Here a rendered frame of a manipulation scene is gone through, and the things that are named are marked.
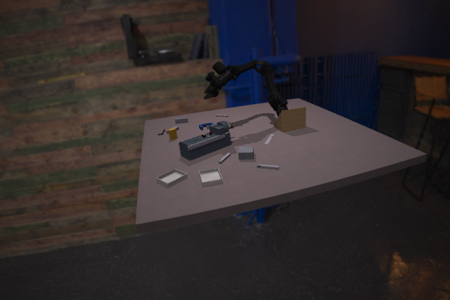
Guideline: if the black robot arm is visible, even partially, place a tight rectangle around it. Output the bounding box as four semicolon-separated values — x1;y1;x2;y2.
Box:
205;60;288;116

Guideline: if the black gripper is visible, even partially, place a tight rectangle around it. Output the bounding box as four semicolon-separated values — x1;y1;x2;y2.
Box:
204;76;228;99

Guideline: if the blue c-clamp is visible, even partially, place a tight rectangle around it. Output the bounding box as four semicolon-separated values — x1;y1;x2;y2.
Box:
199;122;213;130

